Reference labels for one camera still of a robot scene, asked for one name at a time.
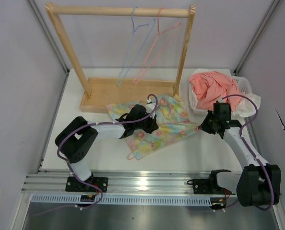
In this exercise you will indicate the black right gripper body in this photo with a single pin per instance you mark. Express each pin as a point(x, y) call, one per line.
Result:
point(214, 119)

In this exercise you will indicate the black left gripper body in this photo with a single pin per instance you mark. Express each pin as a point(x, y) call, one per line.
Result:
point(137, 125)

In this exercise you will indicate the floral pastel skirt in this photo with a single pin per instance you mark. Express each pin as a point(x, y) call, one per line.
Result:
point(170, 109)

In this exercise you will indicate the pink wire hanger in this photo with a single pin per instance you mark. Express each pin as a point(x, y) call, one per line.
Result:
point(155, 52)
point(142, 144)

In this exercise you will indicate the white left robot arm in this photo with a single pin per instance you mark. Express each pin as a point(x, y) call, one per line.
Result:
point(77, 138)

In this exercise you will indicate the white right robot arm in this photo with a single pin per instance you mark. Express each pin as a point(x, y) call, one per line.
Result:
point(259, 183)

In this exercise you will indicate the wooden hanger rack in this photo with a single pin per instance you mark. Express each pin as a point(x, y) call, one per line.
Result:
point(99, 92)

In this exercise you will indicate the white sheer garment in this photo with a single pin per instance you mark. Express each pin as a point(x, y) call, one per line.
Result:
point(246, 106)

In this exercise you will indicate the coral pink garment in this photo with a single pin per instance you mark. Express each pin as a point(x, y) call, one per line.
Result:
point(211, 86)

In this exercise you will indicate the white plastic laundry basket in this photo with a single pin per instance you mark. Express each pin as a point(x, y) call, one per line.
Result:
point(242, 82)

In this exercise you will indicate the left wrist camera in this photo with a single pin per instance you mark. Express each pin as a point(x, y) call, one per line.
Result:
point(151, 104)

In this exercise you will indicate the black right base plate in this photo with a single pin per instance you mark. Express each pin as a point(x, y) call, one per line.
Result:
point(207, 187)

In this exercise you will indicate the aluminium mounting rail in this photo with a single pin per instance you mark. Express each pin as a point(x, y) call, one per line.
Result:
point(139, 183)

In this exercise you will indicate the blue wire hanger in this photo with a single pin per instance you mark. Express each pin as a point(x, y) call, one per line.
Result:
point(140, 35)

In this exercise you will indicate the white slotted cable duct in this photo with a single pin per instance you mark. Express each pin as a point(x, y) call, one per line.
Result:
point(199, 201)

